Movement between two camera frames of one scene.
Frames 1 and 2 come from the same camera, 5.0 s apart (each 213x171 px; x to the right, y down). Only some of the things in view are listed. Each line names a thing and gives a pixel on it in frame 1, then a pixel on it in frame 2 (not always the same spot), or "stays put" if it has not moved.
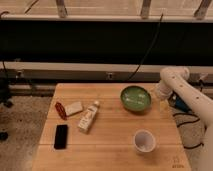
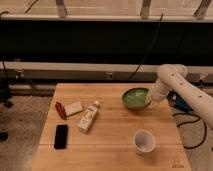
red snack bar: x=60 y=108 stays put
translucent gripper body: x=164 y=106 -> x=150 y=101
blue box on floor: x=176 y=101 stays put
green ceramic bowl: x=136 y=98 stays put
